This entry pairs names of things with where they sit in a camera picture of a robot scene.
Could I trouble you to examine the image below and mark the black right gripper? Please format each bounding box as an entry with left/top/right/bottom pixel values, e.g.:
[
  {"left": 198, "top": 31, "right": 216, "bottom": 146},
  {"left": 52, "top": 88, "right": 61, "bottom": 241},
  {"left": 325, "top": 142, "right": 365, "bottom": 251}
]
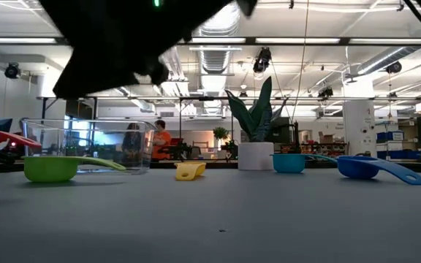
[{"left": 52, "top": 38, "right": 189, "bottom": 99}]

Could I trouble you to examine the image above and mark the teal measuring cup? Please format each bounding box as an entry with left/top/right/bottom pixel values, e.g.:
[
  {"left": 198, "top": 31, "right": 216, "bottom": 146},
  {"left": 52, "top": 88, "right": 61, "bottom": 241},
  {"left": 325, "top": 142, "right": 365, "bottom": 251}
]
[{"left": 270, "top": 153, "right": 338, "bottom": 174}]

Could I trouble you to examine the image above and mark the silver air duct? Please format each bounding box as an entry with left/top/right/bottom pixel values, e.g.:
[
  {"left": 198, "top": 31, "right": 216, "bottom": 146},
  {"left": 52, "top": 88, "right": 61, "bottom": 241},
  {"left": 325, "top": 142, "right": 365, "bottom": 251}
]
[{"left": 195, "top": 3, "right": 240, "bottom": 114}]

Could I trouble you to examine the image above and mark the person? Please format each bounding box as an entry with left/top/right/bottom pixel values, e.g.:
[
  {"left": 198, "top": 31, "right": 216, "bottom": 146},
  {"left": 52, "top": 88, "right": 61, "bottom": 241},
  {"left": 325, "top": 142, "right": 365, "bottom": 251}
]
[
  {"left": 151, "top": 119, "right": 172, "bottom": 162},
  {"left": 121, "top": 123, "right": 143, "bottom": 164}
]

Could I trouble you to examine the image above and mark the yellow measuring cup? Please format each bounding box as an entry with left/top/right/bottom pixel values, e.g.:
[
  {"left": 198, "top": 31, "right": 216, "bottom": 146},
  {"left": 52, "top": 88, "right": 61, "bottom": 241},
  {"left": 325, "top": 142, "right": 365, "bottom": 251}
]
[{"left": 174, "top": 161, "right": 207, "bottom": 182}]

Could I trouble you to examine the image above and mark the clear plastic basket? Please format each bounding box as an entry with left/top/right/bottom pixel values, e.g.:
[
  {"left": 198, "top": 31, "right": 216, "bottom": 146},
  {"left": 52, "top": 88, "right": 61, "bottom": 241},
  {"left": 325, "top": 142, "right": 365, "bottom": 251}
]
[{"left": 20, "top": 118, "right": 156, "bottom": 175}]

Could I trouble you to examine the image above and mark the red measuring cup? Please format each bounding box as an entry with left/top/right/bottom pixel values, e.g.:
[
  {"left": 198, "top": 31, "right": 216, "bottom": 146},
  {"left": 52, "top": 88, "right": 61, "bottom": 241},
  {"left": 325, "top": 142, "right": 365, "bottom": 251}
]
[{"left": 0, "top": 126, "right": 42, "bottom": 150}]

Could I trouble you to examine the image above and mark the small background plant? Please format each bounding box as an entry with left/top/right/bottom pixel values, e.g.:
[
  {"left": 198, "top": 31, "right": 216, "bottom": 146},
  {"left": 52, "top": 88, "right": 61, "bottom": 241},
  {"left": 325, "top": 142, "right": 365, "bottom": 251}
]
[{"left": 213, "top": 126, "right": 230, "bottom": 142}]

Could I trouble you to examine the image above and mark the white column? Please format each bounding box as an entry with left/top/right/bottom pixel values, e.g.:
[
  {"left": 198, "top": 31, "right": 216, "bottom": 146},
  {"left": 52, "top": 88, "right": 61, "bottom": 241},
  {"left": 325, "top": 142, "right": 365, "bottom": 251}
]
[{"left": 343, "top": 78, "right": 376, "bottom": 158}]

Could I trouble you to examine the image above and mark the blue storage bin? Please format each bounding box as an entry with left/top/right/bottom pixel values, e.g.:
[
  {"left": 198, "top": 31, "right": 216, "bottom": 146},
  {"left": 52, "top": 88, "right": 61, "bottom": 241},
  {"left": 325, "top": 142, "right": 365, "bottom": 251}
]
[{"left": 376, "top": 131, "right": 405, "bottom": 142}]

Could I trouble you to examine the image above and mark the green succulent plant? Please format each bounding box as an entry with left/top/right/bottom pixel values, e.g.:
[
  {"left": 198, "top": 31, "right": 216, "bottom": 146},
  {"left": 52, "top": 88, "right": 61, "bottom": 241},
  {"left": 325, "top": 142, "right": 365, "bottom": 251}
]
[{"left": 224, "top": 75, "right": 288, "bottom": 143}]

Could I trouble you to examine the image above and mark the blue measuring cup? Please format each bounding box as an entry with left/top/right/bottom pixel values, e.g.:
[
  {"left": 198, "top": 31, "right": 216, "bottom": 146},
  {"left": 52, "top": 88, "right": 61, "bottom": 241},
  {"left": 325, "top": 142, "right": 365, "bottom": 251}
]
[{"left": 337, "top": 156, "right": 421, "bottom": 186}]

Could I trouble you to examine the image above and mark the black ceiling camera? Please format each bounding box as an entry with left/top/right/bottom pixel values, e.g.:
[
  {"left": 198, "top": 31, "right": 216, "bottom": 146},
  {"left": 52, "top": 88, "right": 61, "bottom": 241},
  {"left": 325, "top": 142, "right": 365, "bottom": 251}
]
[
  {"left": 4, "top": 62, "right": 20, "bottom": 80},
  {"left": 252, "top": 47, "right": 272, "bottom": 74},
  {"left": 385, "top": 61, "right": 403, "bottom": 75}
]

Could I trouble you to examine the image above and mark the blue lit monitor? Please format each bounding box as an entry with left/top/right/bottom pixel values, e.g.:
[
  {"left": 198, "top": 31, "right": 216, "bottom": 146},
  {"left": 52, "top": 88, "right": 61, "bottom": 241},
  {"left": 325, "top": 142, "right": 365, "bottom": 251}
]
[{"left": 0, "top": 118, "right": 14, "bottom": 143}]

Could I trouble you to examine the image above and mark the grey table mat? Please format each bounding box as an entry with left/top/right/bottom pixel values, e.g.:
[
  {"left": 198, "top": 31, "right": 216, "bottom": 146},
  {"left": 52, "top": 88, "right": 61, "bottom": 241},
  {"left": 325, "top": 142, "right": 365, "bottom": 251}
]
[{"left": 0, "top": 167, "right": 421, "bottom": 263}]

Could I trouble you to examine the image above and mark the green measuring cup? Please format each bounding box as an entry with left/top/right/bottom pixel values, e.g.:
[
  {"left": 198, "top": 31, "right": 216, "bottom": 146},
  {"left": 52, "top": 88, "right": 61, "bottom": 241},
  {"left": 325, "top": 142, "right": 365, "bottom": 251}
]
[{"left": 23, "top": 156, "right": 126, "bottom": 183}]

